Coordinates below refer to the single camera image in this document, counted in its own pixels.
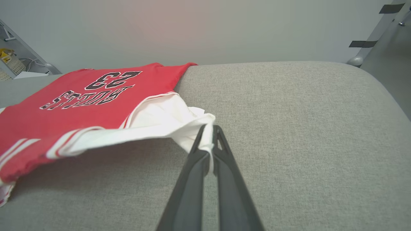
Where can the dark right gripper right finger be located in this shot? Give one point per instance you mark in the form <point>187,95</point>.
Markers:
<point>234,205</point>

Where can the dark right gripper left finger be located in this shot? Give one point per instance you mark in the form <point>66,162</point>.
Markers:
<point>189,199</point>

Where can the red white basketball jersey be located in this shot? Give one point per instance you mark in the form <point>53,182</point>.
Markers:
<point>64,115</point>

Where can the grey fabric sofa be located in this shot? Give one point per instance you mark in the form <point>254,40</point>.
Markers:
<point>305,128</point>

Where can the round chrome foot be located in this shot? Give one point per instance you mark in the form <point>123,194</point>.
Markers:
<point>354,61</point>

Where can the white flat box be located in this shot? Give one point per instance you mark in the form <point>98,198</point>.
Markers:
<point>30,74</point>

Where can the white mesh basket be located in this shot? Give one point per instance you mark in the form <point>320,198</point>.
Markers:
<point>16,65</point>

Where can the yellow object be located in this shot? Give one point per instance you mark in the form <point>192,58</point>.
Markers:
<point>5,54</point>

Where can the chrome metal fitting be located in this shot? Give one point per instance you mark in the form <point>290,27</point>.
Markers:
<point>405,17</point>

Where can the grey slanted post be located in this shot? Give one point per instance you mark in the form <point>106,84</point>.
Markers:
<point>379,29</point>

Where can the white metal rack frame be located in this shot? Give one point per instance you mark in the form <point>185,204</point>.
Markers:
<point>22,42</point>

